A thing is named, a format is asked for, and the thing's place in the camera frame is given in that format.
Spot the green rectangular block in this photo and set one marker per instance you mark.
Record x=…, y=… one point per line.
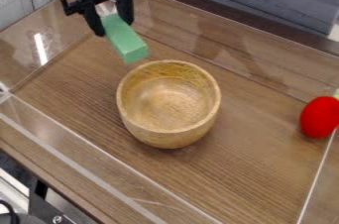
x=125, y=41

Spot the brown wooden bowl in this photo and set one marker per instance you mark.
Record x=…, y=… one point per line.
x=168, y=101

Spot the clear acrylic corner bracket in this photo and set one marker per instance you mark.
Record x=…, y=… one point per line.
x=105, y=8

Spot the black table leg bracket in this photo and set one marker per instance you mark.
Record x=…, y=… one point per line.
x=40, y=208

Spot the red plush ball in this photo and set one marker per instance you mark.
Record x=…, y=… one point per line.
x=319, y=117

